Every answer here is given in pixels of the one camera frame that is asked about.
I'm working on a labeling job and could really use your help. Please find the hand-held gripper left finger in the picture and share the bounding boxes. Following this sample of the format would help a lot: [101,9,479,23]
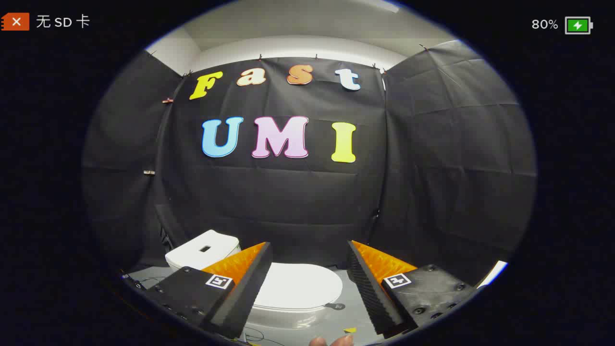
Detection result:
[143,242,273,340]

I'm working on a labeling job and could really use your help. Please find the black backdrop cloth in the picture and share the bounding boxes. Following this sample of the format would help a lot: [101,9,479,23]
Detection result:
[82,39,538,289]

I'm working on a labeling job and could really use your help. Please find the white toilet body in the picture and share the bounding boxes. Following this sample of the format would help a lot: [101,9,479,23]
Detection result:
[165,230,332,333]

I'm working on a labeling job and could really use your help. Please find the black floor cable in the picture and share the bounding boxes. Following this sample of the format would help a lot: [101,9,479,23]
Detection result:
[242,326,271,345]

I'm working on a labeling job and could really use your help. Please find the white toilet lid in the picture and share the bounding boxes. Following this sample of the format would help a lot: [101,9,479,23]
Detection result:
[253,262,344,311]

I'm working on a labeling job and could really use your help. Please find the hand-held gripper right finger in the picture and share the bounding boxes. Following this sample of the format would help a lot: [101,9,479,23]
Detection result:
[346,240,482,336]

